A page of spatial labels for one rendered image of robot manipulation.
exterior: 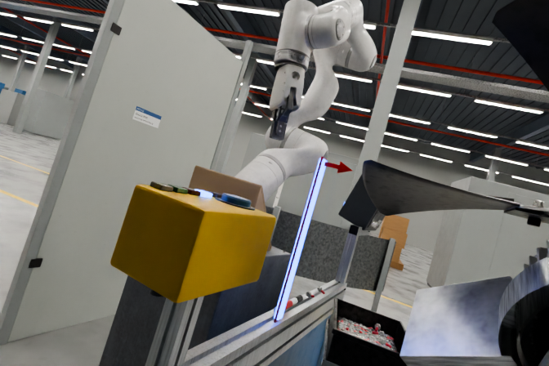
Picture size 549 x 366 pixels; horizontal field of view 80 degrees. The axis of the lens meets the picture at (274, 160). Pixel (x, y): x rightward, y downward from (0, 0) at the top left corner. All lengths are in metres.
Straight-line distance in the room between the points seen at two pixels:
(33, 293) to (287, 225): 1.46
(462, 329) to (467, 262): 6.26
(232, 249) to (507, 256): 6.70
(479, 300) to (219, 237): 0.39
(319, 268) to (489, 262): 4.80
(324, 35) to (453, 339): 0.61
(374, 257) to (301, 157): 1.73
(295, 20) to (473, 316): 0.67
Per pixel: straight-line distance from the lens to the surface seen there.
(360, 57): 1.21
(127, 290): 0.99
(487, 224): 6.86
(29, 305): 2.19
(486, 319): 0.56
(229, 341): 0.59
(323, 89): 1.18
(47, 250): 2.08
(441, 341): 0.57
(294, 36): 0.81
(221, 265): 0.37
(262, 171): 0.96
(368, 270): 2.68
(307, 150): 1.07
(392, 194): 0.66
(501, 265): 6.96
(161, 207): 0.35
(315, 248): 2.39
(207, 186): 0.89
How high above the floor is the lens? 1.11
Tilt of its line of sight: 4 degrees up
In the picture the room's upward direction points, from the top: 17 degrees clockwise
